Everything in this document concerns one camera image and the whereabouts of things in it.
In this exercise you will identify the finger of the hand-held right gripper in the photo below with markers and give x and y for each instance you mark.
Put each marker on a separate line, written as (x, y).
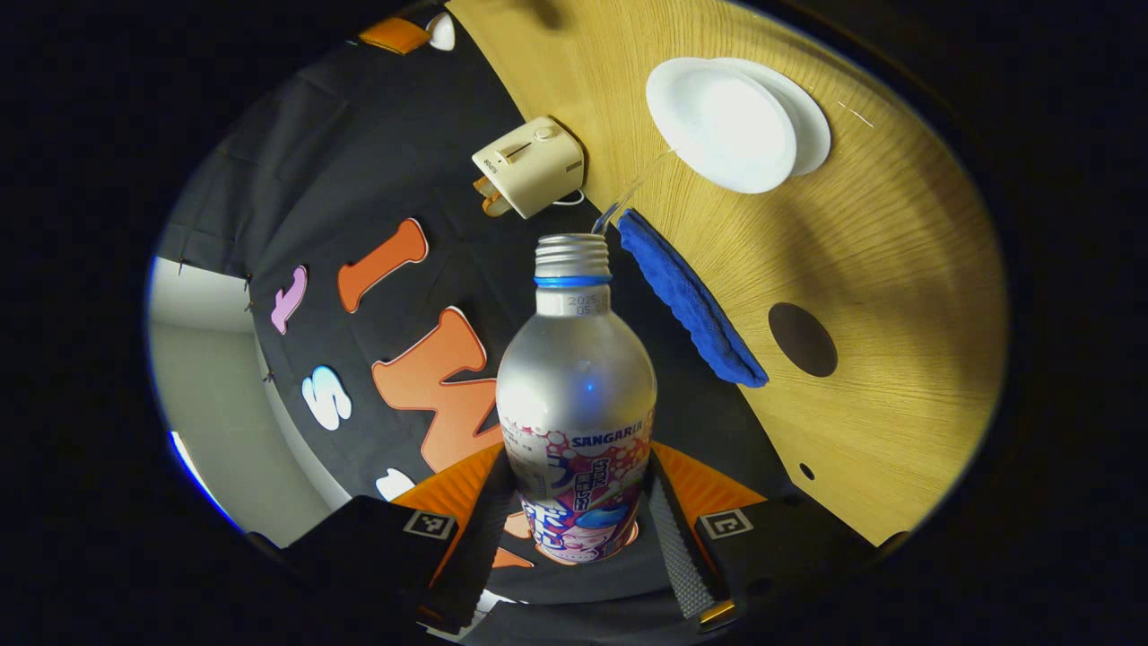
(395, 34)

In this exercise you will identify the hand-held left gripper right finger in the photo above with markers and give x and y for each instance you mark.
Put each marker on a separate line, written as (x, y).
(677, 556)

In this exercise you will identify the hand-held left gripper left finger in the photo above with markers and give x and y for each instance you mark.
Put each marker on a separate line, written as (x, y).
(475, 556)

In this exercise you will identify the white teacup lid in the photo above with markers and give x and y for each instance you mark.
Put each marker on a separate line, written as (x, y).
(441, 31)

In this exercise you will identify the silver water bottle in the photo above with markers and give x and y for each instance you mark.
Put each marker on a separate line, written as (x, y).
(574, 377)

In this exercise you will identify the dark round coaster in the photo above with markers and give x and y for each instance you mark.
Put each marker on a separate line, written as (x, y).
(803, 339)

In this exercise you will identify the white teacup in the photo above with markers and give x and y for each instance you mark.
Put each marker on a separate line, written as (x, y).
(722, 126)

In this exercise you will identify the black backdrop cloth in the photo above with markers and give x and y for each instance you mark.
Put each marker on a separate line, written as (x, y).
(359, 152)

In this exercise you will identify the bread slice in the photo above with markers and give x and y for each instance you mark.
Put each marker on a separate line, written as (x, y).
(483, 188)
(497, 206)

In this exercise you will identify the white toaster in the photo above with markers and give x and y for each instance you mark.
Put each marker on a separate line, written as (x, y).
(534, 166)

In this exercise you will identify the blue towel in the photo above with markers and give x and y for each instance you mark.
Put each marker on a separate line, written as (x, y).
(691, 301)

